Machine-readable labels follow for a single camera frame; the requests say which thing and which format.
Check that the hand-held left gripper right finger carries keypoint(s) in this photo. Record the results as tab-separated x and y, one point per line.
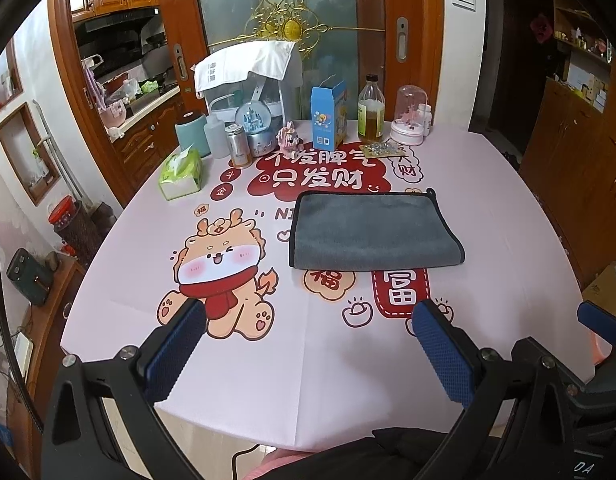
442	355

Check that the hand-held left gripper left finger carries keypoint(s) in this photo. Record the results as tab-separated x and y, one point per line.
177	347

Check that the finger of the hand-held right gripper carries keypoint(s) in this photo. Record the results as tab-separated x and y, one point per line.
599	321

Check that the grey towel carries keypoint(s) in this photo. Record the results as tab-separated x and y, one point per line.
373	230

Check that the cardboard box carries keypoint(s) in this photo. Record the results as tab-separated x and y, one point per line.
608	287

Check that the pink printed tablecloth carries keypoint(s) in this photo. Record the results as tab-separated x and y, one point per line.
338	360

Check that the wooden side table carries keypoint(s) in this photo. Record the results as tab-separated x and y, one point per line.
53	320

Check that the dark wicker basket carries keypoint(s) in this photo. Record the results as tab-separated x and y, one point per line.
83	232

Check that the wooden sideboard cabinet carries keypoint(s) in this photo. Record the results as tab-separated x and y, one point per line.
583	170

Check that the dark small appliance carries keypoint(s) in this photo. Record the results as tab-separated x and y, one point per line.
29	276

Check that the green tissue pack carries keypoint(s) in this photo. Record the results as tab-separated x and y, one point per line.
180	175

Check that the red lid jar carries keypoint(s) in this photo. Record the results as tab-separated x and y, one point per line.
62	212

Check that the metal can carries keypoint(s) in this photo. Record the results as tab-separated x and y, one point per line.
238	147

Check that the wooden kitchen counter cabinet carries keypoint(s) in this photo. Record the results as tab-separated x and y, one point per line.
148	140

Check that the blister pack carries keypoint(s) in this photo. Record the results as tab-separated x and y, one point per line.
384	150

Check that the white plastic bottle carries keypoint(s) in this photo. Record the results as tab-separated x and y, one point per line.
217	137

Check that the teal cylinder container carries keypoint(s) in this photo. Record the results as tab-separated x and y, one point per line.
190	132

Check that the castle snow globe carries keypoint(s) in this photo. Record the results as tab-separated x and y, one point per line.
258	130

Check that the small white pill bottle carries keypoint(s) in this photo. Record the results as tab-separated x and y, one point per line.
425	120

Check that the pink figurine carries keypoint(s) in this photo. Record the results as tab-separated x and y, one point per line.
290	141

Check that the pink glass dome ornament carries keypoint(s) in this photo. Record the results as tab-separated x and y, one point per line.
407	120

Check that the mop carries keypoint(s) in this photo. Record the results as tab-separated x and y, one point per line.
50	145

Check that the glass bottle with yellow liquid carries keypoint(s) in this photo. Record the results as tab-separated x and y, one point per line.
371	117

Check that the blue carton box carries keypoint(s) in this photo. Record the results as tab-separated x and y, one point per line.
328	115

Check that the white countertop appliance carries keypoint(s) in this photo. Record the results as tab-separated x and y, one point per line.
273	92

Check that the range hood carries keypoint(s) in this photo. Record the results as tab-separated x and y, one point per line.
118	25

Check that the gold door ornament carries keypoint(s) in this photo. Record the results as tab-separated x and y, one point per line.
288	25

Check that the frosted glass door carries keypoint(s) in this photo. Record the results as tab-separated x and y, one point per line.
328	15

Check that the wooden wall niche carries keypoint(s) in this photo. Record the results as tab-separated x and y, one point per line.
28	152

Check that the wall shelf with small goods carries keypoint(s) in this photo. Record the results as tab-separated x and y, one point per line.
585	45

